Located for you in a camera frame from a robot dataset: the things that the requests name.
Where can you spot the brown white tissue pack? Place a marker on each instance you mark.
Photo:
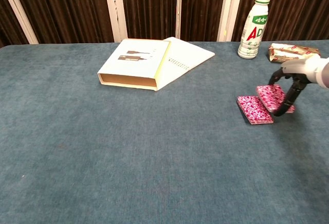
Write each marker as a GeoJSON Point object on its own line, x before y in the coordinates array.
{"type": "Point", "coordinates": [290, 50]}

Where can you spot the thin white pole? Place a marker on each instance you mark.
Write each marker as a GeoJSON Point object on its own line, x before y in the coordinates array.
{"type": "Point", "coordinates": [178, 16]}

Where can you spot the blue felt table cover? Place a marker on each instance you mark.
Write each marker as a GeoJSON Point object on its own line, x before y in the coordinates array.
{"type": "Point", "coordinates": [128, 157]}

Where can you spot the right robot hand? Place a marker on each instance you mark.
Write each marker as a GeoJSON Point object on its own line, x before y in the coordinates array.
{"type": "Point", "coordinates": [303, 68]}

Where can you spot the dark brown curtain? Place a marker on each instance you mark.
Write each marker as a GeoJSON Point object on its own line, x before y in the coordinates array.
{"type": "Point", "coordinates": [72, 8]}

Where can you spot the white book slipcase box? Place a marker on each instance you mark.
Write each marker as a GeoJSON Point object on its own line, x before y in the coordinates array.
{"type": "Point", "coordinates": [133, 57]}

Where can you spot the pink patterned packet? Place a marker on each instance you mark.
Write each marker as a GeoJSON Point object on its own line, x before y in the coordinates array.
{"type": "Point", "coordinates": [253, 109]}

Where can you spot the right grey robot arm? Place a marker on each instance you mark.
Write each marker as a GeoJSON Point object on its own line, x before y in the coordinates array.
{"type": "Point", "coordinates": [326, 75]}

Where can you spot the pink patterned card pile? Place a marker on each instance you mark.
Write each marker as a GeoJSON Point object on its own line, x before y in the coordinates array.
{"type": "Point", "coordinates": [272, 96]}

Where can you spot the white AD milk drink bottle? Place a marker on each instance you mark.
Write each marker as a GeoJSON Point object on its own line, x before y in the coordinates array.
{"type": "Point", "coordinates": [250, 41]}

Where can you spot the white screen frame post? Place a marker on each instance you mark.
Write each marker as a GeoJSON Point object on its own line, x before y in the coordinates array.
{"type": "Point", "coordinates": [228, 16]}
{"type": "Point", "coordinates": [19, 13]}
{"type": "Point", "coordinates": [117, 16]}

